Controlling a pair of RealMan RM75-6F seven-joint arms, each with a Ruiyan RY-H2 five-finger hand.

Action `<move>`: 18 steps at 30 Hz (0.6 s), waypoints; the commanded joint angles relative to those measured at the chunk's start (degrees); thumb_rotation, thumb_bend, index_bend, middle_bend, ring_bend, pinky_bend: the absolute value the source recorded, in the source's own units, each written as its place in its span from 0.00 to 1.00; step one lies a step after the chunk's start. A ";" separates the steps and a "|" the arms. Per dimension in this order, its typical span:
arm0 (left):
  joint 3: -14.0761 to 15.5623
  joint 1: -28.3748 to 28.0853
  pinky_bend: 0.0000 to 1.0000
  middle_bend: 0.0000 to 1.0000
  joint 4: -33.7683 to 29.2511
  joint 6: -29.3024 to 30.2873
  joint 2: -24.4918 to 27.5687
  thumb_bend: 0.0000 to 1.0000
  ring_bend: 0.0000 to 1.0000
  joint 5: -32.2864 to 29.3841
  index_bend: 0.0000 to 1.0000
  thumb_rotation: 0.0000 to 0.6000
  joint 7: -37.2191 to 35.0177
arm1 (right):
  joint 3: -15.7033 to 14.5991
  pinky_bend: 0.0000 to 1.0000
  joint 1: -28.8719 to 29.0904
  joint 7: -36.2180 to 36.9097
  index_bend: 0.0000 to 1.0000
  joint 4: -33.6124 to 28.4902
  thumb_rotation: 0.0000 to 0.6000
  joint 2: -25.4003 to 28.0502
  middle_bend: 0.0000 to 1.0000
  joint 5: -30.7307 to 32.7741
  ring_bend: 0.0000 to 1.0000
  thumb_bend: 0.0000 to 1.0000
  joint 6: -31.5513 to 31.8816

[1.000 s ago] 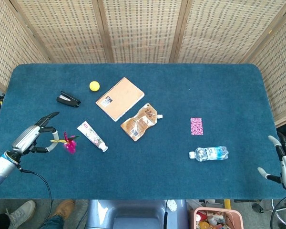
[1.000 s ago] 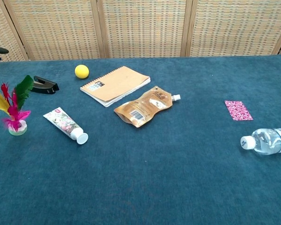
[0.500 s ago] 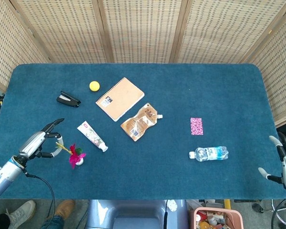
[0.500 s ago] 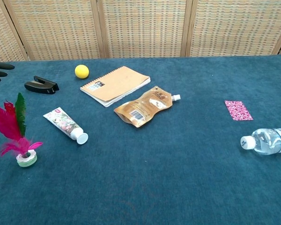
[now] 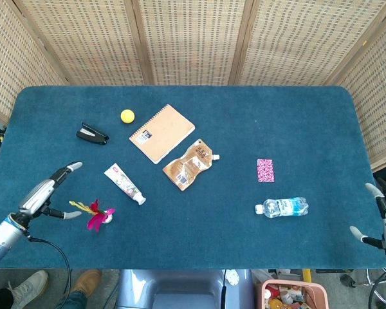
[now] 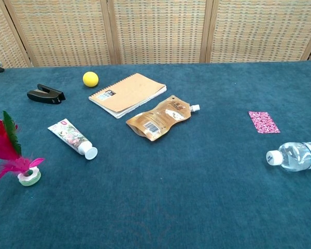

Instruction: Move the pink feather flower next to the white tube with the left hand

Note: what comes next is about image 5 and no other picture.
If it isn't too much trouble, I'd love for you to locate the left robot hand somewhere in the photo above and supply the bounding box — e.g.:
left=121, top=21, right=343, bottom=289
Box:
left=8, top=161, right=84, bottom=230

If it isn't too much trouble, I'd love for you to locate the pink feather shuttlecock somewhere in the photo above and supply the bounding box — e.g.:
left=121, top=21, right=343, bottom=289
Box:
left=68, top=198, right=116, bottom=232

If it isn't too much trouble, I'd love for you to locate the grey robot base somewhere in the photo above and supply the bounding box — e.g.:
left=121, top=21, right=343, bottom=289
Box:
left=114, top=268, right=255, bottom=309

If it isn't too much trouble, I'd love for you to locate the chrome stool base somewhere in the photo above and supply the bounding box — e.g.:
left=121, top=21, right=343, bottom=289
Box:
left=366, top=262, right=386, bottom=309

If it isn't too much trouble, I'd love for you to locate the black stapler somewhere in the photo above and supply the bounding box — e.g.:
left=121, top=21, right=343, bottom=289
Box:
left=76, top=122, right=111, bottom=146

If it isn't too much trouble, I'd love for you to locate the white floral tube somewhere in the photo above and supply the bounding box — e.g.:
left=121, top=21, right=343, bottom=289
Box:
left=104, top=163, right=147, bottom=206

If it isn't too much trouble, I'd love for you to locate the white sneaker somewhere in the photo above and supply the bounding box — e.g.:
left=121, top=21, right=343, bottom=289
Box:
left=6, top=269, right=49, bottom=309

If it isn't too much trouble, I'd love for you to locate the tan leather shoe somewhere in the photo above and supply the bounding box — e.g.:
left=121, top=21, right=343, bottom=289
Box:
left=69, top=268, right=103, bottom=299

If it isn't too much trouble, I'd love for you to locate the clear plastic water bottle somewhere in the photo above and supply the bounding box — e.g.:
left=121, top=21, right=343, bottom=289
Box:
left=254, top=196, right=309, bottom=218

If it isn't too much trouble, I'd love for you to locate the yellow ball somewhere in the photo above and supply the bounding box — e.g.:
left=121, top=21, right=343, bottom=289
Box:
left=120, top=109, right=136, bottom=124

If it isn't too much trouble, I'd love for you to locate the pink plastic basket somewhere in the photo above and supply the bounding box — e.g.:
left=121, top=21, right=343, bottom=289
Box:
left=255, top=279, right=329, bottom=309

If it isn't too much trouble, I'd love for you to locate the pink patterned card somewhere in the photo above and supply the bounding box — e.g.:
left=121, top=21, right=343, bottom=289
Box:
left=256, top=158, right=275, bottom=183

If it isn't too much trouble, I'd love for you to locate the orange spiral notebook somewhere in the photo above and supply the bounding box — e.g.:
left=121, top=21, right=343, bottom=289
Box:
left=129, top=103, right=196, bottom=165

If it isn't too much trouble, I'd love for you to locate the brown spouted drink pouch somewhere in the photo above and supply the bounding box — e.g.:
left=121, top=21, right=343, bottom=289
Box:
left=162, top=138, right=221, bottom=191

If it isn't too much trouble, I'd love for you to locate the blue table cloth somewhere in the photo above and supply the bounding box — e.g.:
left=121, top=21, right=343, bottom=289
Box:
left=0, top=84, right=386, bottom=270

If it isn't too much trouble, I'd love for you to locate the woven bamboo folding screen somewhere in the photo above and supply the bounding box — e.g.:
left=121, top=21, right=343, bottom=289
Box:
left=0, top=0, right=386, bottom=171

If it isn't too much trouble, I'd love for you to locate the black cable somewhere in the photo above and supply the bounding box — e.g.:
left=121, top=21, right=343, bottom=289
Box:
left=23, top=230, right=72, bottom=309

